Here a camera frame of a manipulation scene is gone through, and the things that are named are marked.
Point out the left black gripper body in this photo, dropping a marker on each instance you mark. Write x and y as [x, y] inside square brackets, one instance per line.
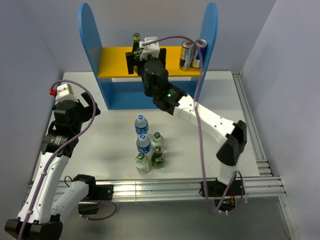
[84, 114]

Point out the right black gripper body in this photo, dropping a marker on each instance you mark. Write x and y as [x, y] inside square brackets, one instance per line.
[140, 64]

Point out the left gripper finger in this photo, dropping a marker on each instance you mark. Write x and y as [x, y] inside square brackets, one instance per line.
[88, 99]
[93, 111]

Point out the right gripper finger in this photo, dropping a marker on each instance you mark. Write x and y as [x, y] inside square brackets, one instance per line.
[162, 56]
[130, 61]

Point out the green glass bottle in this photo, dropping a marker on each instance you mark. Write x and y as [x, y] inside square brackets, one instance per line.
[136, 45]
[158, 158]

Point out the blue-label water bottle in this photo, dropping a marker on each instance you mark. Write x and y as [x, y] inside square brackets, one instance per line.
[141, 125]
[143, 144]

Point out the clear glass bottle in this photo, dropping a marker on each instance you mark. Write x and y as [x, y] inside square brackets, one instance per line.
[157, 140]
[142, 163]

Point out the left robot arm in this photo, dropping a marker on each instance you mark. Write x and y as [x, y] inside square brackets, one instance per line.
[41, 218]

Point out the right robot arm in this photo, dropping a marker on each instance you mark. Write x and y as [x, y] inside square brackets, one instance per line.
[232, 136]

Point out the blue and yellow shelf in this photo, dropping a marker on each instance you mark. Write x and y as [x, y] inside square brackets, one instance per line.
[122, 91]

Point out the left energy drink can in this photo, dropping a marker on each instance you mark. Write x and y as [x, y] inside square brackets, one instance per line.
[186, 55]

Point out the energy drink can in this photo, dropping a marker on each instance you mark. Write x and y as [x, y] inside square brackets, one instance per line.
[202, 45]
[186, 55]

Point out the right energy drink can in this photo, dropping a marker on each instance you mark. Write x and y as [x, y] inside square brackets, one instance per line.
[202, 45]

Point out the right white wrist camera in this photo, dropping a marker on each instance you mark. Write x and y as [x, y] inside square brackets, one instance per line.
[152, 49]

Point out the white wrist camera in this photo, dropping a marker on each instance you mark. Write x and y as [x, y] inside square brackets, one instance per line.
[63, 92]
[152, 49]

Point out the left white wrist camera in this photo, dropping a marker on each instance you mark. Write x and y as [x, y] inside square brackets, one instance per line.
[63, 92]

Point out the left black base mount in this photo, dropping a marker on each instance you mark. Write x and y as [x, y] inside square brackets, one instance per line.
[89, 205]

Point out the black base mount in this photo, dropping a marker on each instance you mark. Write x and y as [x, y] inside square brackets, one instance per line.
[89, 205]
[216, 190]

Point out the aluminium front rail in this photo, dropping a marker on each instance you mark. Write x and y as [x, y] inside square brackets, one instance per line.
[183, 189]

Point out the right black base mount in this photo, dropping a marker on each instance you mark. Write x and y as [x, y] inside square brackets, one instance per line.
[216, 190]

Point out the aluminium side rail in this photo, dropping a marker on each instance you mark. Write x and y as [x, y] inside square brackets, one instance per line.
[259, 153]

